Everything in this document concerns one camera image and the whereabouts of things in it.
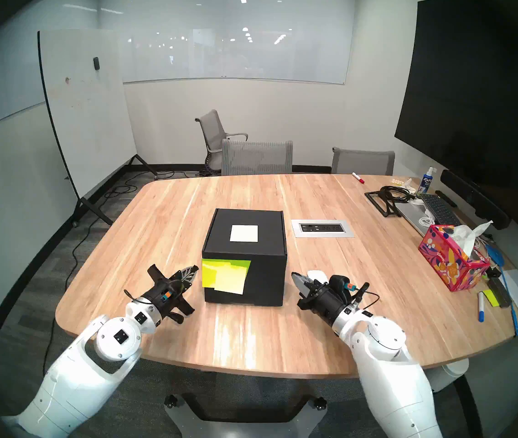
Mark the silver table power panel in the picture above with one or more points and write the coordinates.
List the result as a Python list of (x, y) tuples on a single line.
[(323, 228)]

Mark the gray office chair with armrests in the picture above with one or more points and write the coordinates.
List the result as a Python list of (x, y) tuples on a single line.
[(211, 129)]

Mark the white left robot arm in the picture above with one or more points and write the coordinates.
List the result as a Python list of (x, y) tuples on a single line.
[(113, 341)]

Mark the gray plain-back office chair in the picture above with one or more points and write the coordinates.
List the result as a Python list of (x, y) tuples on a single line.
[(363, 162)]

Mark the glass wall whiteboard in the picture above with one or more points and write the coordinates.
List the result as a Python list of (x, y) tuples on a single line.
[(236, 40)]

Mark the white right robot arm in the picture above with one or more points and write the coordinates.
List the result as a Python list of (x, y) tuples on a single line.
[(386, 364)]

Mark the blue fly swatter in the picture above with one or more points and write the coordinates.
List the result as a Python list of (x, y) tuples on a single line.
[(496, 254)]

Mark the yellow sticky note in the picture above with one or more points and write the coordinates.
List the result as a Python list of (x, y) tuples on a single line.
[(234, 282)]

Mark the black cardboard box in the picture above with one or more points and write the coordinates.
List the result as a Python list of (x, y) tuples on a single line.
[(266, 277)]

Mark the black keyboard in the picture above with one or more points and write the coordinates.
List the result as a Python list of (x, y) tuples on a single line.
[(439, 209)]

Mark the white tissue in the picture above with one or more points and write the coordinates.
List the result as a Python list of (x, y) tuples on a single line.
[(468, 238)]

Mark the red capped marker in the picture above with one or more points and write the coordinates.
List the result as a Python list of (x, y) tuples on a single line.
[(358, 178)]

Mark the silver laptop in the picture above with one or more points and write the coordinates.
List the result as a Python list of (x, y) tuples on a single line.
[(411, 216)]

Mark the black laptop stand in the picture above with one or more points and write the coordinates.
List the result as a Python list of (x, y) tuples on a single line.
[(377, 202)]

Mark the white computer mouse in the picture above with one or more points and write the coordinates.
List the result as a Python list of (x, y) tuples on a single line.
[(317, 275)]

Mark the yellow sticky note pad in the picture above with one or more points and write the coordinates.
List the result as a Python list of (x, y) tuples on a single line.
[(489, 298)]

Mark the lime green sticky note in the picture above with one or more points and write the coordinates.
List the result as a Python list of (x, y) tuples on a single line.
[(209, 272)]

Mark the blue capped marker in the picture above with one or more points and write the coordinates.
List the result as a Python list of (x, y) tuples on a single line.
[(481, 307)]

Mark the whiteboard cleaner spray bottle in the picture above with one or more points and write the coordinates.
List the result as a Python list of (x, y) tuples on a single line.
[(425, 182)]

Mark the gray mesh office chair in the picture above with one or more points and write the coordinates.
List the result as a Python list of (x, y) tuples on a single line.
[(256, 158)]

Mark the red floral tissue box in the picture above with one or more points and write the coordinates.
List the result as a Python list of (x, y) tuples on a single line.
[(446, 261)]

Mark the black video conference bar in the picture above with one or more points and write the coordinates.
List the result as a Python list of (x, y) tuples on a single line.
[(473, 197)]

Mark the rolling whiteboard on stand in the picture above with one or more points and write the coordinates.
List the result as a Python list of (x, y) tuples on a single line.
[(85, 113)]

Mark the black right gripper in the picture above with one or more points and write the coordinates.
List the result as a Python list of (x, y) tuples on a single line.
[(332, 300)]

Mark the pale square sticky note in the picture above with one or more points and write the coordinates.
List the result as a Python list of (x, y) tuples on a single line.
[(244, 233)]

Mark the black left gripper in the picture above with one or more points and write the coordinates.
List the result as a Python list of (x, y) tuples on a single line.
[(168, 298)]

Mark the large black wall screen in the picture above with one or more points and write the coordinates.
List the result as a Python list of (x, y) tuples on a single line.
[(473, 90)]

